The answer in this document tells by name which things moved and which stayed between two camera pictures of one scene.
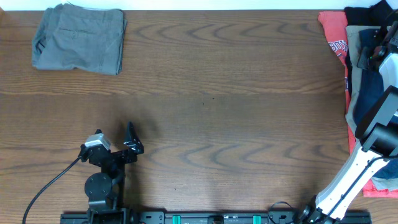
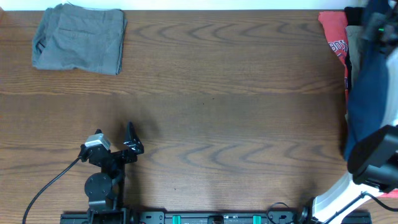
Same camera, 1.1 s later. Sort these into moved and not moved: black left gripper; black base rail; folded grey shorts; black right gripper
Moved: black right gripper
Not moved: black base rail; black left gripper; folded grey shorts
